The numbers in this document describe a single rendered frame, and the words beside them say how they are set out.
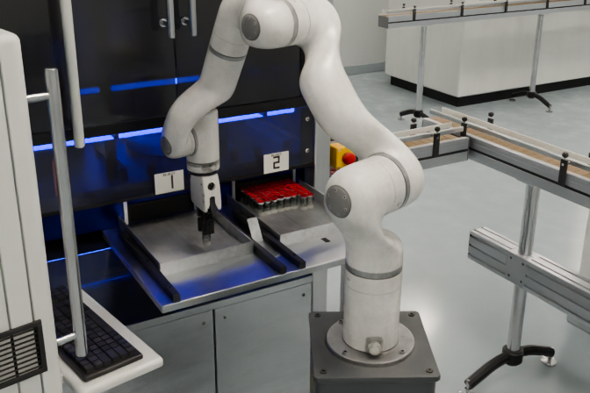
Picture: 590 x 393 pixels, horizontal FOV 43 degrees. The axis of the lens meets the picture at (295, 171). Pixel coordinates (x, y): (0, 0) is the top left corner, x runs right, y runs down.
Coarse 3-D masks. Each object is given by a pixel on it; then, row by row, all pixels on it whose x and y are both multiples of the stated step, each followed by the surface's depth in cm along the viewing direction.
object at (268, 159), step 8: (280, 152) 224; (288, 152) 225; (264, 160) 222; (272, 160) 223; (280, 160) 224; (288, 160) 226; (264, 168) 222; (272, 168) 224; (280, 168) 225; (288, 168) 227
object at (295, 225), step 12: (300, 180) 239; (312, 192) 234; (228, 204) 228; (240, 204) 220; (252, 216) 214; (264, 216) 220; (276, 216) 220; (288, 216) 220; (300, 216) 221; (312, 216) 221; (324, 216) 221; (264, 228) 208; (276, 228) 212; (288, 228) 212; (300, 228) 212; (312, 228) 205; (324, 228) 207; (336, 228) 210; (288, 240) 202; (300, 240) 204
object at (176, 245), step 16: (208, 208) 220; (144, 224) 215; (160, 224) 215; (176, 224) 215; (192, 224) 215; (224, 224) 211; (144, 240) 204; (160, 240) 204; (176, 240) 204; (192, 240) 204; (224, 240) 204; (240, 240) 204; (160, 256) 195; (176, 256) 195; (192, 256) 188; (208, 256) 191; (224, 256) 193; (240, 256) 196
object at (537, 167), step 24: (432, 120) 298; (456, 120) 288; (480, 120) 285; (480, 144) 275; (504, 144) 271; (528, 144) 258; (504, 168) 266; (528, 168) 256; (552, 168) 247; (576, 168) 247; (552, 192) 249; (576, 192) 240
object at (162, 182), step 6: (162, 174) 206; (168, 174) 207; (174, 174) 208; (180, 174) 209; (156, 180) 206; (162, 180) 207; (168, 180) 207; (174, 180) 208; (180, 180) 209; (156, 186) 206; (162, 186) 207; (168, 186) 208; (174, 186) 209; (180, 186) 210; (156, 192) 207; (162, 192) 208
